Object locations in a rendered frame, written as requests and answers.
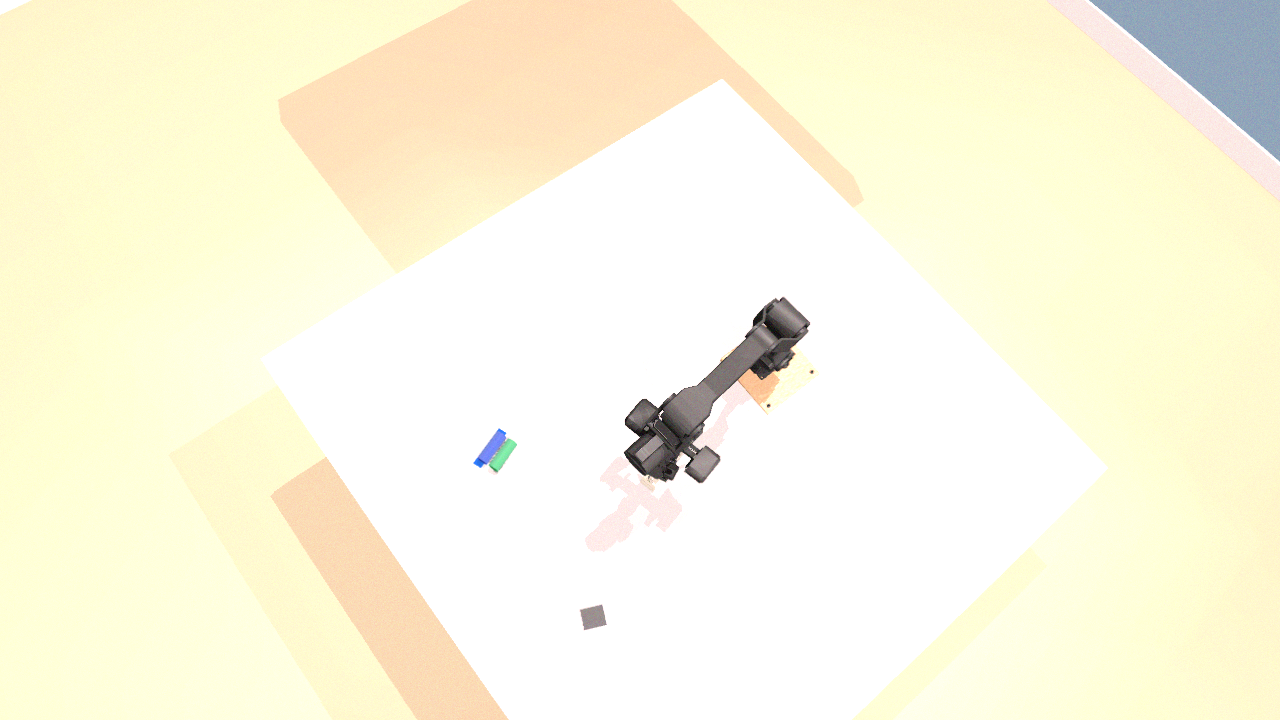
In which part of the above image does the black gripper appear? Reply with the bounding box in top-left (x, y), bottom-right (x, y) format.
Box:
top-left (625, 398), bottom-right (721, 484)

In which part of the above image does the grey square tile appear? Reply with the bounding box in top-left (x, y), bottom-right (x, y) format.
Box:
top-left (579, 605), bottom-right (607, 630)

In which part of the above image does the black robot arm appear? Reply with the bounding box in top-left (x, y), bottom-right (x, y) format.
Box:
top-left (625, 296), bottom-right (812, 482)

